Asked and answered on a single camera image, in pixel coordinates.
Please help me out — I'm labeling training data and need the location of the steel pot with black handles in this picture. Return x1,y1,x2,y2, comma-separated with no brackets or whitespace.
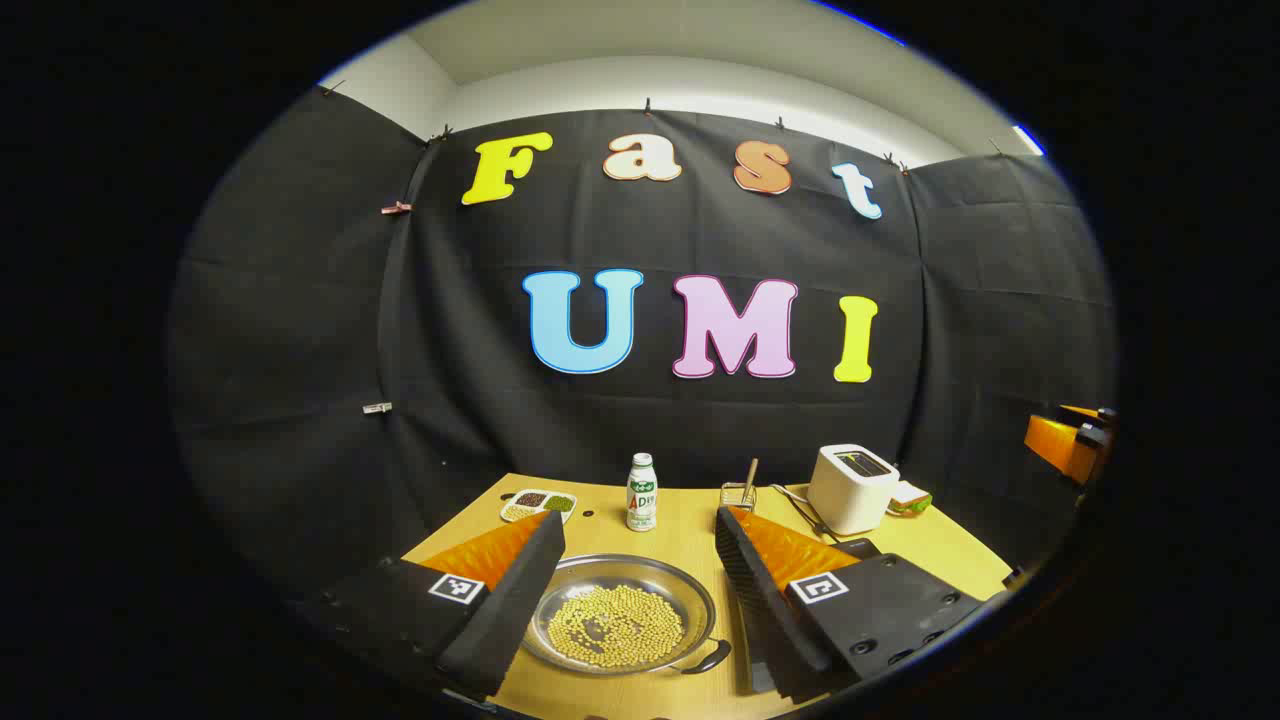
520,553,733,676

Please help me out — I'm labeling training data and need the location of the black backdrop cloth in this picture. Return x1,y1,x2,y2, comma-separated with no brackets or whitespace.
168,85,1116,601

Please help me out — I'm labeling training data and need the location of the white toaster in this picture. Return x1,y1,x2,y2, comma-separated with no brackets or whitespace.
808,444,901,536

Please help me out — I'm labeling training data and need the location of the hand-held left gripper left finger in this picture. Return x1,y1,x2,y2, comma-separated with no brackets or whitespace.
300,510,567,701

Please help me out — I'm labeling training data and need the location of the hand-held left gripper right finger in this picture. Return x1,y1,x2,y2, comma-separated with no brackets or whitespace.
714,505,986,706

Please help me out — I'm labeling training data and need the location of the black toaster cable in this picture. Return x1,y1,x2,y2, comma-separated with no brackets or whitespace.
770,484,841,546

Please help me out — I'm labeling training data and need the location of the pile of soybeans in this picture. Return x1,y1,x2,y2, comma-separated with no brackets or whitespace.
547,585,686,669

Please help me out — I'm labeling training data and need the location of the white drink bottle green label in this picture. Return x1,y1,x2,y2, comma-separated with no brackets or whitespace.
626,452,659,532

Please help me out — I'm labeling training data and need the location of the white divided dish of beans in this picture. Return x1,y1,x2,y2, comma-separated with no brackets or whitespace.
500,488,578,525

